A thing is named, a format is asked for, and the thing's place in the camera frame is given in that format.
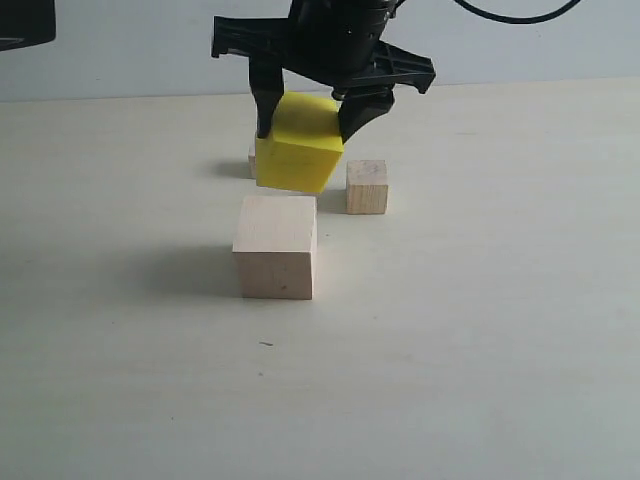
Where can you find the medium wooden cube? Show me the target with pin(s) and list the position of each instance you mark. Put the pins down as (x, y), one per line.
(367, 187)

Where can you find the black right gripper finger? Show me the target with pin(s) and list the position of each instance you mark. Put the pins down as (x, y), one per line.
(360, 107)
(267, 87)

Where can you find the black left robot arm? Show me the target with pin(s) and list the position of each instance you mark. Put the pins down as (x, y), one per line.
(26, 23)

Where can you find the large pale wooden cube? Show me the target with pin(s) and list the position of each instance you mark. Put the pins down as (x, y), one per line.
(275, 247)

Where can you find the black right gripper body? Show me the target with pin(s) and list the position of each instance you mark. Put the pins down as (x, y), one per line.
(334, 43)

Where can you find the small wooden cube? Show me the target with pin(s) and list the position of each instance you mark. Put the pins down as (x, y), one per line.
(252, 161)

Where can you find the yellow cube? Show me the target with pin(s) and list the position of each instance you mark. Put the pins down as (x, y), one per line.
(303, 147)

